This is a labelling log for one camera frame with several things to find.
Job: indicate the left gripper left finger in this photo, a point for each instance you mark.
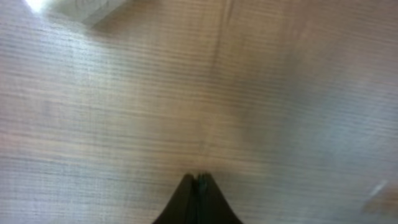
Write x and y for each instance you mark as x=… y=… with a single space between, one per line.
x=181 y=208

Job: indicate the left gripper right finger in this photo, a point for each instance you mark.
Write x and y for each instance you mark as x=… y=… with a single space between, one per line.
x=212 y=207

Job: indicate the plain cream wooden block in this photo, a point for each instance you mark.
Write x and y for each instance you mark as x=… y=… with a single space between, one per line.
x=87 y=12

